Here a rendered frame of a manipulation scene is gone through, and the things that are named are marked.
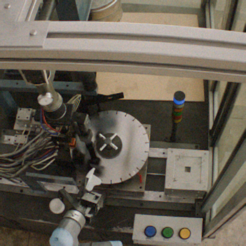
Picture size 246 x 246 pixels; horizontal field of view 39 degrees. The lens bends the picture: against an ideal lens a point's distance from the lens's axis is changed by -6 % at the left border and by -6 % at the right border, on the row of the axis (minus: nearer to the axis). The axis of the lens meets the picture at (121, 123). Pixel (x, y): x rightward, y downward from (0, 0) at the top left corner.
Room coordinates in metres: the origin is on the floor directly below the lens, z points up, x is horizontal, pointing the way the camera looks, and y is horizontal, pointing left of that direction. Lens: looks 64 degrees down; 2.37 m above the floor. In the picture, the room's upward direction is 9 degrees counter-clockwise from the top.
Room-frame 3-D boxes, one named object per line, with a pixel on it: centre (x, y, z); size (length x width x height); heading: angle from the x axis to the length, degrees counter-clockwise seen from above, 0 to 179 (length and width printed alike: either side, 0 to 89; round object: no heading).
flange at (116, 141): (0.60, 0.06, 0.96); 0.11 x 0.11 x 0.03
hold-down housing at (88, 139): (0.59, 0.14, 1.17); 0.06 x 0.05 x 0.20; 67
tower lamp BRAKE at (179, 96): (0.67, -0.23, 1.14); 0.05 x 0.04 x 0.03; 166
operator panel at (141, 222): (0.22, -0.12, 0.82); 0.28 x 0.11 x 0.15; 76
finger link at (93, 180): (0.42, 0.13, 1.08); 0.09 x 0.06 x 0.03; 153
